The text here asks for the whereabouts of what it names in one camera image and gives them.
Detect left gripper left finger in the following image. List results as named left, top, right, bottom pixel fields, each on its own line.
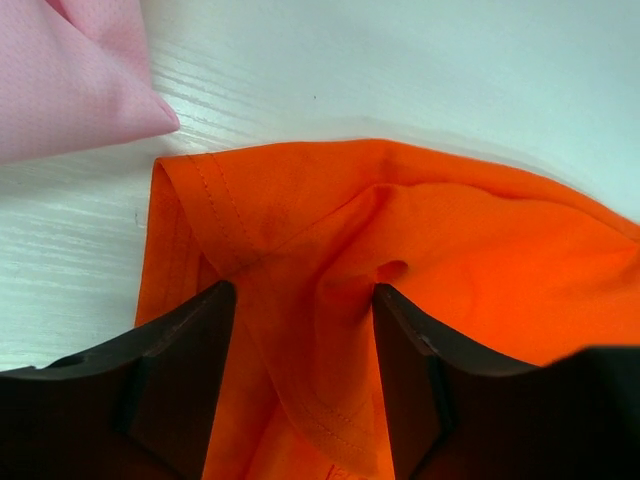
left=1, top=281, right=236, bottom=479

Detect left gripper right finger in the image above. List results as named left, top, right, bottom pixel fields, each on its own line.
left=372, top=284, right=639, bottom=479

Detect orange t shirt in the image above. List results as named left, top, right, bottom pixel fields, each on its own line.
left=136, top=140, right=639, bottom=479

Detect pink folded t shirt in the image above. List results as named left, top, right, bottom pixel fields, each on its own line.
left=1, top=1, right=179, bottom=163

